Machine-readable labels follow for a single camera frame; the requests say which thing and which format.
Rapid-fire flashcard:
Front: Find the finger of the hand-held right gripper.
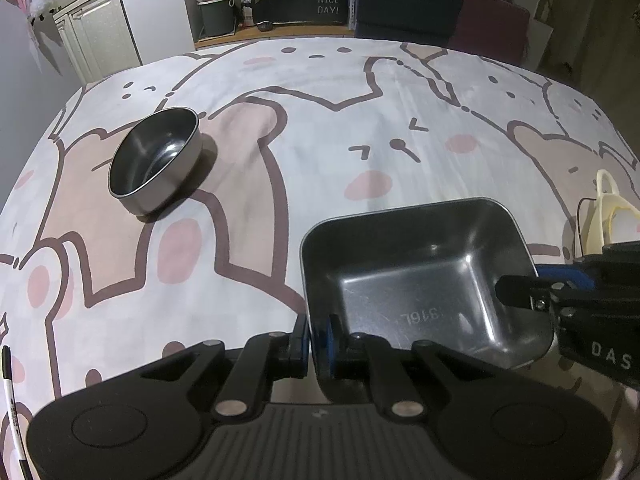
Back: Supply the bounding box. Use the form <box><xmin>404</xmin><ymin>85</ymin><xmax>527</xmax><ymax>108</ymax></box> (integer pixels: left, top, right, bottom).
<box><xmin>537</xmin><ymin>260</ymin><xmax>598</xmax><ymax>290</ymax></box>
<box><xmin>496</xmin><ymin>274</ymin><xmax>556</xmax><ymax>311</ymax></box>

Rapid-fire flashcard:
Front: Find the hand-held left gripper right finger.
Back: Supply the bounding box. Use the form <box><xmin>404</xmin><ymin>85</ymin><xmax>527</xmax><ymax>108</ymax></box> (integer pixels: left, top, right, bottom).
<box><xmin>317</xmin><ymin>314</ymin><xmax>501</xmax><ymax>419</ymax></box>

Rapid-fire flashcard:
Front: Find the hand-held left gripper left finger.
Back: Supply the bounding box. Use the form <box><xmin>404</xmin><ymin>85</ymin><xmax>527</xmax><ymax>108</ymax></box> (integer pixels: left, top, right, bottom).
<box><xmin>141</xmin><ymin>314</ymin><xmax>311</xmax><ymax>422</ymax></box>

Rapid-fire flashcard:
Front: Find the cream bowl with handles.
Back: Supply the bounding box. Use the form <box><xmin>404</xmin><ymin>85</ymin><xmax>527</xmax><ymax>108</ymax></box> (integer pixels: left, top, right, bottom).
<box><xmin>586</xmin><ymin>169</ymin><xmax>626</xmax><ymax>257</ymax></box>

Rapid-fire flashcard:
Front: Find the large rectangular steel container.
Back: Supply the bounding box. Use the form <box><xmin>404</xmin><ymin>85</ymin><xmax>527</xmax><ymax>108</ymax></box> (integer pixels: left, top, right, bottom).
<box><xmin>299</xmin><ymin>197</ymin><xmax>557</xmax><ymax>405</ymax></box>

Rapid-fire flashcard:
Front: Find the bear print tablecloth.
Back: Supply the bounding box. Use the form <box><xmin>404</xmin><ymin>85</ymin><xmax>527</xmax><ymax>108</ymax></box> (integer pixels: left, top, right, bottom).
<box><xmin>0</xmin><ymin>35</ymin><xmax>640</xmax><ymax>480</ymax></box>

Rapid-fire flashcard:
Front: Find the round steel bowl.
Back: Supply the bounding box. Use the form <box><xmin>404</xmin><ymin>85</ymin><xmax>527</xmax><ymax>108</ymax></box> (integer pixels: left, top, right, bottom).
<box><xmin>108</xmin><ymin>106</ymin><xmax>203</xmax><ymax>218</ymax></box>

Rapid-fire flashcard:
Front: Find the maroon chair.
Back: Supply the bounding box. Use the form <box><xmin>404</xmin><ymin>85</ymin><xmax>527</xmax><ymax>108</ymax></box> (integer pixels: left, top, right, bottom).
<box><xmin>450</xmin><ymin>0</ymin><xmax>532</xmax><ymax>68</ymax></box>

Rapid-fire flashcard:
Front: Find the black capped marker pen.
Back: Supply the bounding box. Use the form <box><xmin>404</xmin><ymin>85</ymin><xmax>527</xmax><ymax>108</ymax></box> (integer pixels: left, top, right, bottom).
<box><xmin>0</xmin><ymin>344</ymin><xmax>31</xmax><ymax>466</ymax></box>

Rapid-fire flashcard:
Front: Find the low wooden cabinet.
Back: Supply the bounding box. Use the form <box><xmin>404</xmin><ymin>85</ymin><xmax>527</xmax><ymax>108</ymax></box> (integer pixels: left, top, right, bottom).
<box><xmin>192</xmin><ymin>20</ymin><xmax>357</xmax><ymax>51</ymax></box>

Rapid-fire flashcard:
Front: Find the grey trash bin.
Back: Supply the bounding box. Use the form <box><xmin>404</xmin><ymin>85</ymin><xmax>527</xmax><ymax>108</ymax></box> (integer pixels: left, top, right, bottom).
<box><xmin>196</xmin><ymin>0</ymin><xmax>240</xmax><ymax>38</ymax></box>

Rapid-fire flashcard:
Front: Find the white kitchen base cabinet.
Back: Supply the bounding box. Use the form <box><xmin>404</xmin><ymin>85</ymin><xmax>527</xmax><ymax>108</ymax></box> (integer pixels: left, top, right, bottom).
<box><xmin>52</xmin><ymin>0</ymin><xmax>143</xmax><ymax>83</ymax></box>

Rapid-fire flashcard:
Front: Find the pink ribbon with white pompom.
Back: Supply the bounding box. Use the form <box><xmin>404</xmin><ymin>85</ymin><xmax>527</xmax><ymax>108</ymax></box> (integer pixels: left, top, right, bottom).
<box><xmin>12</xmin><ymin>0</ymin><xmax>63</xmax><ymax>73</ymax></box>

